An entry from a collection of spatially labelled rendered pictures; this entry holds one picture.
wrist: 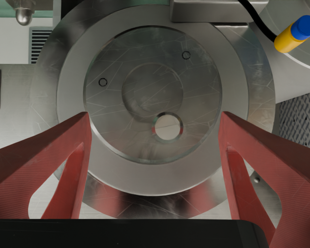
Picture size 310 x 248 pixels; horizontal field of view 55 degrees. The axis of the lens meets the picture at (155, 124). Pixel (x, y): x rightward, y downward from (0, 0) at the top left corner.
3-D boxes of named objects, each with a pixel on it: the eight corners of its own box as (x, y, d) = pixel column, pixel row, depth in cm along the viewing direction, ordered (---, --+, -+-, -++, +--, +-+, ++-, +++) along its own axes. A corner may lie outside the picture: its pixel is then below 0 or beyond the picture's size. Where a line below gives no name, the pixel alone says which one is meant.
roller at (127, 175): (260, 16, 18) (237, 209, 17) (197, 91, 44) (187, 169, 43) (71, -10, 18) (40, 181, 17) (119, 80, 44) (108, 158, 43)
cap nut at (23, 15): (30, -5, 50) (29, 21, 50) (39, 5, 54) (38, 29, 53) (9, -5, 50) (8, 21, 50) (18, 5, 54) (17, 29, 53)
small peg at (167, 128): (177, 107, 13) (188, 137, 13) (173, 113, 16) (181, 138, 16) (147, 116, 13) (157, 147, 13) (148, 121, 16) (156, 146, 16)
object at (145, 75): (196, 6, 16) (242, 137, 16) (192, 20, 18) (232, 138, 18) (64, 48, 16) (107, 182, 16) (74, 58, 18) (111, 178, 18)
